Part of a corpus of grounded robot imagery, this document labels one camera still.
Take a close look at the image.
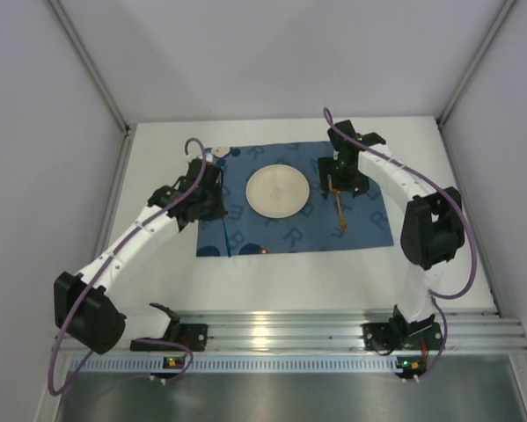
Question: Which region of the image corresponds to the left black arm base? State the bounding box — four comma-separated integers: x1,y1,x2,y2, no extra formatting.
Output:
130,323,209,352

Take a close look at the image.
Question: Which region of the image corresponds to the blue letter-print placemat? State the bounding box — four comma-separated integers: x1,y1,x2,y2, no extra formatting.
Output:
196,141,394,257

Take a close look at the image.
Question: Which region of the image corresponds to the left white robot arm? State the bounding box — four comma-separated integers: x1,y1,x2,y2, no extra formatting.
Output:
54,158,227,354

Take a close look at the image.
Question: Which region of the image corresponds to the gold ornate spoon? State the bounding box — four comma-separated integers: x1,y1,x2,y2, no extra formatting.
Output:
328,176,348,234

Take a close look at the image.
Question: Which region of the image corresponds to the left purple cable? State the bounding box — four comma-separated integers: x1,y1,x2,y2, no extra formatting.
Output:
47,138,209,397

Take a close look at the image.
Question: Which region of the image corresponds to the cream round plate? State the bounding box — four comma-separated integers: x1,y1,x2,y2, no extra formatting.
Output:
245,164,310,219

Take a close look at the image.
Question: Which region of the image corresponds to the perforated cable duct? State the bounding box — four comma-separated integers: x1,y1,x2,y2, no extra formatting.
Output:
82,354,426,376

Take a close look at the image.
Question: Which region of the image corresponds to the purple cable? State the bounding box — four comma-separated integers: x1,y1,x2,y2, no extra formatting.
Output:
47,138,209,397
323,106,479,379

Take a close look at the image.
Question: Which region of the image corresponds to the aluminium mounting rail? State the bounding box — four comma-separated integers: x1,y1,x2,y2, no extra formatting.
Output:
180,311,527,354

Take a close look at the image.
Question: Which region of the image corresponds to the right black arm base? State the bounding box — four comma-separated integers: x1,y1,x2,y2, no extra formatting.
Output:
362,323,443,355

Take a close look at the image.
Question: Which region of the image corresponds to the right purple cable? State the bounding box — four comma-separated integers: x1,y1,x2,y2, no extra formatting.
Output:
323,106,479,379

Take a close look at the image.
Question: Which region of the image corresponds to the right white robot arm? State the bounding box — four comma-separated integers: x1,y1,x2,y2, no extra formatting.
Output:
318,120,465,338

